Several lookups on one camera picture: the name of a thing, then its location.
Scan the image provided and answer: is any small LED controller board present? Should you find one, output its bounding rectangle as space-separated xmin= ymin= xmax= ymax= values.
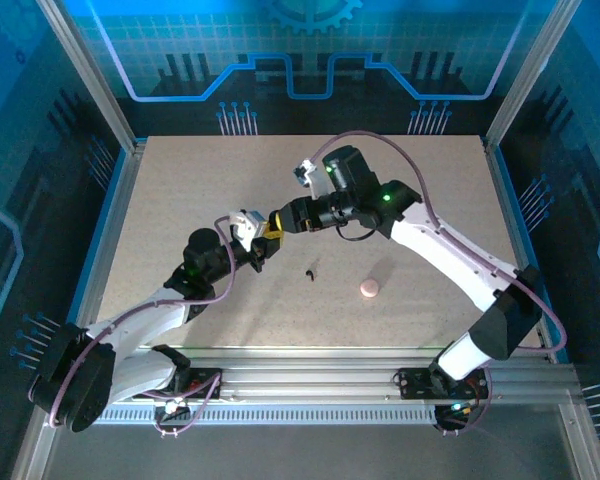
xmin=154 ymin=394 xmax=191 ymax=419
xmin=432 ymin=401 xmax=476 ymax=435

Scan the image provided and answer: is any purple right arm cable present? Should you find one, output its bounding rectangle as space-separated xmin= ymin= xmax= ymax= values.
xmin=309 ymin=130 xmax=568 ymax=436

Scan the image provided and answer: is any aluminium frame post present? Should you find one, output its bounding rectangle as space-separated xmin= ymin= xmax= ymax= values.
xmin=34 ymin=0 xmax=141 ymax=154
xmin=481 ymin=0 xmax=584 ymax=151

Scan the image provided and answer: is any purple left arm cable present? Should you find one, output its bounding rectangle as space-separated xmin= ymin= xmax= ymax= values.
xmin=47 ymin=214 xmax=246 ymax=439

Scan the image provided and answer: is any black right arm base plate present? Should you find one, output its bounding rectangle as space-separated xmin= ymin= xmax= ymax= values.
xmin=396 ymin=367 xmax=490 ymax=401

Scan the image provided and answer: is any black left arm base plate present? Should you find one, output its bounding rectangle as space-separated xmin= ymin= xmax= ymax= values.
xmin=172 ymin=367 xmax=225 ymax=401

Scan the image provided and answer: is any aluminium table side rail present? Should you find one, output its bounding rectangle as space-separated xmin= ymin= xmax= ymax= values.
xmin=67 ymin=138 xmax=149 ymax=351

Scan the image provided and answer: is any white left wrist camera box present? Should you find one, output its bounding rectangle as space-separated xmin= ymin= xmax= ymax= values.
xmin=228 ymin=209 xmax=270 ymax=253

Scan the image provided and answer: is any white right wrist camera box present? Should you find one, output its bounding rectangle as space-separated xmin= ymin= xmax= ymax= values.
xmin=292 ymin=158 xmax=334 ymax=197

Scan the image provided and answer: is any slotted grey cable duct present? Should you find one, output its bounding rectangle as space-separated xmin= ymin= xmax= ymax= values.
xmin=97 ymin=405 xmax=437 ymax=426

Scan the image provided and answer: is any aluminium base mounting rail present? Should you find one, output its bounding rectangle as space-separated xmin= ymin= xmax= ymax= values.
xmin=104 ymin=345 xmax=581 ymax=401

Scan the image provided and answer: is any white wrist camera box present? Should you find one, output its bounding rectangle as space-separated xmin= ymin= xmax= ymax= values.
xmin=292 ymin=158 xmax=334 ymax=197
xmin=228 ymin=209 xmax=270 ymax=253

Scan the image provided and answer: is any grey metal shelf panel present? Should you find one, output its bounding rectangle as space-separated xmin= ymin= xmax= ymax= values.
xmin=9 ymin=399 xmax=600 ymax=480

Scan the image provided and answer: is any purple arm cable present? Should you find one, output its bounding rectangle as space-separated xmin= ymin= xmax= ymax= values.
xmin=47 ymin=214 xmax=246 ymax=439
xmin=309 ymin=130 xmax=568 ymax=436

